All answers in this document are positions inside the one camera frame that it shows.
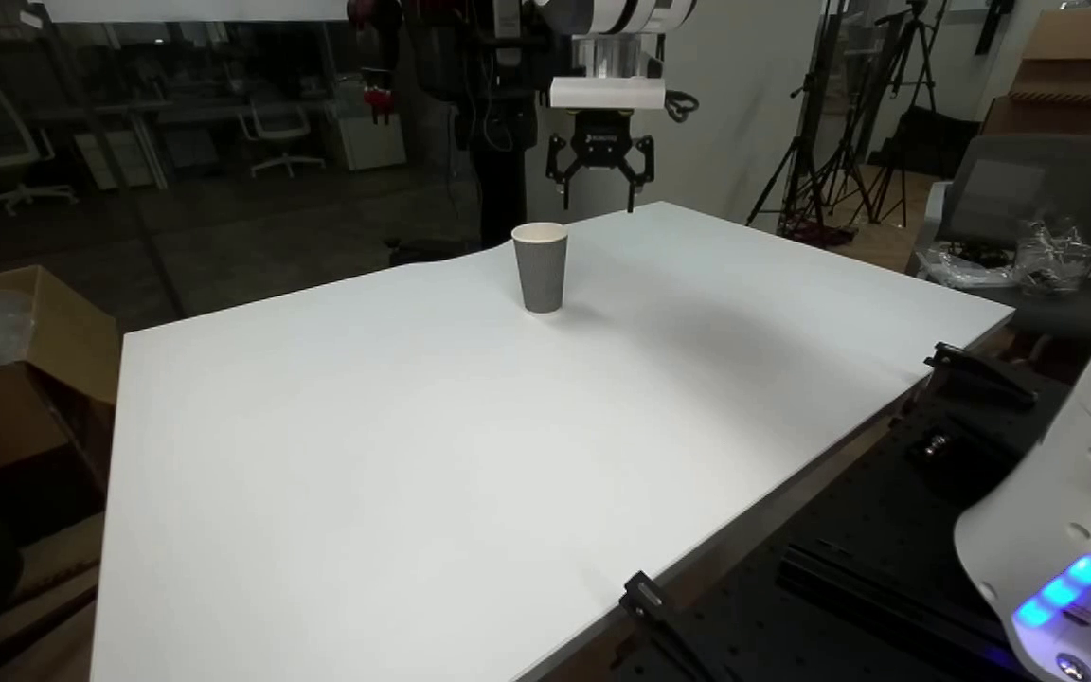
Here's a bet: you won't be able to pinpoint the white cabinet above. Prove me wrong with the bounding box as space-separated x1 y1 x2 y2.
318 97 414 177

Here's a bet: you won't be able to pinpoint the grey paper cup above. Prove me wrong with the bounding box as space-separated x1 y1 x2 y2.
506 219 572 319

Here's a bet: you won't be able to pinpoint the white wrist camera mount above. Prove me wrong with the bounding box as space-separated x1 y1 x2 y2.
548 78 669 119

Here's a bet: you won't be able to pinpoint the black breadboard plate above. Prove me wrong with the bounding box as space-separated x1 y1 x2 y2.
520 315 1088 682

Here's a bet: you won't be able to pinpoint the clear plastic bag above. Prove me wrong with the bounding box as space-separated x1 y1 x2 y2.
917 215 1091 301

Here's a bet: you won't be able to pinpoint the black aluminium rail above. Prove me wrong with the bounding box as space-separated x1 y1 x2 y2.
773 537 996 670

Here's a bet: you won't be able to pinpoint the black table clamp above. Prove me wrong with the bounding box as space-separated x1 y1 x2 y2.
922 337 1044 412
617 569 715 682

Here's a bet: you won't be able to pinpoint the wooden planks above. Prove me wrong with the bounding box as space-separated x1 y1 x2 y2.
0 508 108 682

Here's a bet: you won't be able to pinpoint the brown cardboard box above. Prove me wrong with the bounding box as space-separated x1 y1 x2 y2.
0 262 126 486

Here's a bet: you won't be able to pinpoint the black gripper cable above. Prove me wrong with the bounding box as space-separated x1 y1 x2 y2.
662 85 699 131

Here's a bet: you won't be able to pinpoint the grey upholstered chair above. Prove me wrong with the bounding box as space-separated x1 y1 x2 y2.
922 131 1091 334

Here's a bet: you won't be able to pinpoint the black tripod stand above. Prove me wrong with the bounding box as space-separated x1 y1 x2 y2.
741 0 856 246
848 0 954 181

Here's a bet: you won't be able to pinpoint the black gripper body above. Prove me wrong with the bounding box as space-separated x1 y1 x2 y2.
566 108 641 174

